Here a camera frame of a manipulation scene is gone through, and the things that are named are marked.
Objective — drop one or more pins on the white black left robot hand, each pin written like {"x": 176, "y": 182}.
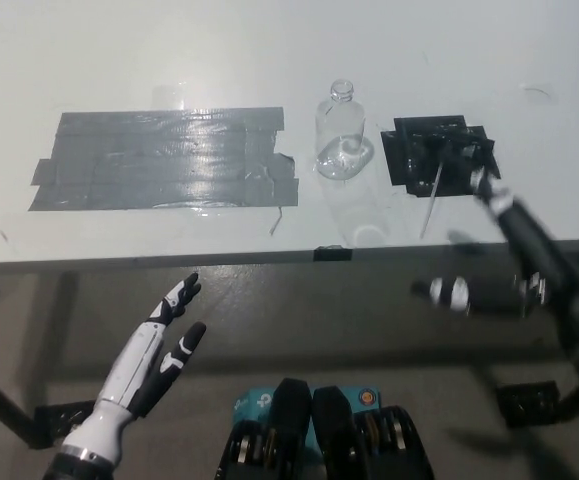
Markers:
{"x": 141, "y": 370}

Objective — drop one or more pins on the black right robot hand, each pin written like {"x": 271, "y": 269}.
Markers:
{"x": 539, "y": 260}

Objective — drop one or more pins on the black trigger spray lid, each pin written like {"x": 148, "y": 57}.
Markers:
{"x": 461, "y": 150}

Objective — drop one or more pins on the black tape patch on desk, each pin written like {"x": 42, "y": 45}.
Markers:
{"x": 409, "y": 170}

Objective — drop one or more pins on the clear plastic spray bottle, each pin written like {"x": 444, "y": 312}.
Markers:
{"x": 341, "y": 145}

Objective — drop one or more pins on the small black tape strip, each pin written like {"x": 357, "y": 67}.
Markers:
{"x": 333, "y": 253}

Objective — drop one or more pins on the grey duct tape patch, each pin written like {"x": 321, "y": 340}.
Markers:
{"x": 169, "y": 157}

